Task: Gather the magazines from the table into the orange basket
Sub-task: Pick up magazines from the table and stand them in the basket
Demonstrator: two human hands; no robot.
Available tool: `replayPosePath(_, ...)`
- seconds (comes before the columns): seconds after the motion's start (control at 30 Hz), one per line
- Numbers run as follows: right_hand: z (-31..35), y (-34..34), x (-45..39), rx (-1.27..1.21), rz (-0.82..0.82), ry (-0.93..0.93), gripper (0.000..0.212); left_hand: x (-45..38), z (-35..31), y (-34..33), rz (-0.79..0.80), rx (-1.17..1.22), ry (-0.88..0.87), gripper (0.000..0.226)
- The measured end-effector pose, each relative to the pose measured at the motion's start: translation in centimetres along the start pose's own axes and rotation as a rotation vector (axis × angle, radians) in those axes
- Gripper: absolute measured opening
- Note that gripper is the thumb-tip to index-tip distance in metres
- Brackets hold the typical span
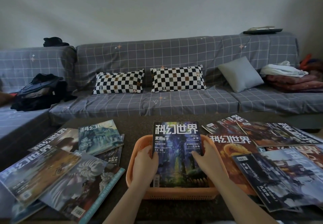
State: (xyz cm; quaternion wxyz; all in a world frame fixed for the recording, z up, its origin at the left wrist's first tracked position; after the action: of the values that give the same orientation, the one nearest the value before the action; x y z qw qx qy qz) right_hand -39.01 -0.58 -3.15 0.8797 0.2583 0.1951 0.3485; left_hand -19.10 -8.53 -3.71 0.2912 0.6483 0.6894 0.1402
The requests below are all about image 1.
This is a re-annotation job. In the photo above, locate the person's left hand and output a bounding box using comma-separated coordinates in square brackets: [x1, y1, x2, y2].
[131, 145, 159, 189]

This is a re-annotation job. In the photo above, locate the person's right hand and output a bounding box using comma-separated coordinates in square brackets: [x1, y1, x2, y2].
[191, 140, 227, 181]

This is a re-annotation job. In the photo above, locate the cat and girl cover magazine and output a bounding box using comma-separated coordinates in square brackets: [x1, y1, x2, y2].
[95, 133, 125, 167]

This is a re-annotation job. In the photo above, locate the green city cover magazine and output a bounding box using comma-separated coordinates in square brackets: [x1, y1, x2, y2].
[152, 121, 210, 188]

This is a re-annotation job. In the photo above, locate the orange plastic basket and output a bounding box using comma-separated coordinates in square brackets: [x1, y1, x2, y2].
[125, 134, 231, 201]

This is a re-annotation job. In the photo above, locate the teal mountain cover magazine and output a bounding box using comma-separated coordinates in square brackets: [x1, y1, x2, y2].
[77, 119, 124, 156]

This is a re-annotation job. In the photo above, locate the white shell cover magazine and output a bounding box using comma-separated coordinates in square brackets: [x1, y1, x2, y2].
[39, 150, 126, 223]

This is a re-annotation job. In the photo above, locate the pile of assorted magazines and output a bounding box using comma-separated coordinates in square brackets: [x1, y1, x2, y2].
[202, 114, 323, 213]

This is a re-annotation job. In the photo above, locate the dark silhouette cover magazine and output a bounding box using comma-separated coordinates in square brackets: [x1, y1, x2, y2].
[28, 127, 80, 154]

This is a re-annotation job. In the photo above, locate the brown planet cover magazine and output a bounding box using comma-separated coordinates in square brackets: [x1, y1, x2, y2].
[0, 144, 82, 208]

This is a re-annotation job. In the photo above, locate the person's right forearm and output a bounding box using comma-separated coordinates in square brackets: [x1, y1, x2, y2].
[216, 175, 278, 224]

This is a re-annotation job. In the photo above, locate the person's left forearm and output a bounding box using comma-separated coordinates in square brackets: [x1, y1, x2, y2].
[103, 181, 151, 224]

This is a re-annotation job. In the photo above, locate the dark stone table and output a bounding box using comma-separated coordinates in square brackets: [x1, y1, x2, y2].
[0, 114, 323, 224]

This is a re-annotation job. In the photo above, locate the black white checkered pillow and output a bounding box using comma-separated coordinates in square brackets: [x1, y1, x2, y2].
[93, 69, 146, 95]
[150, 64, 207, 93]

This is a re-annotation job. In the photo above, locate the plain grey cushion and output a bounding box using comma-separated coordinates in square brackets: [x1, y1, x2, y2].
[217, 56, 265, 93]

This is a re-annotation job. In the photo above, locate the dark red folded blanket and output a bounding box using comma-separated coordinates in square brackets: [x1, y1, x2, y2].
[263, 74, 323, 93]

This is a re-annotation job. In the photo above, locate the white folded cloth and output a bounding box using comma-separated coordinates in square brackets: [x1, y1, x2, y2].
[259, 60, 309, 78]

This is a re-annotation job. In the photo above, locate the grey plaid covered sofa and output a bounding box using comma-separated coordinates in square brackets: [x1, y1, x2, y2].
[0, 31, 323, 156]

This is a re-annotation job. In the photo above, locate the heap of dark clothes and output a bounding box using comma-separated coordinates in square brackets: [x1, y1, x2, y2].
[10, 73, 77, 113]

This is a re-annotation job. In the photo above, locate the orange red fabric item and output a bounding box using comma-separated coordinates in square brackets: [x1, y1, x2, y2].
[299, 54, 323, 72]

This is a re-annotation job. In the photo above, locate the black flat tray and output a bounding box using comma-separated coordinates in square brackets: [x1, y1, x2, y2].
[243, 26, 283, 35]

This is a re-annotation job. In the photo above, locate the small black garment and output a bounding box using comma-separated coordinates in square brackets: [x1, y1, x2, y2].
[43, 37, 70, 48]

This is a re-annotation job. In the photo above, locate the brown bag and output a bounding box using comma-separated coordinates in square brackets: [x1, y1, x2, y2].
[0, 91, 14, 107]

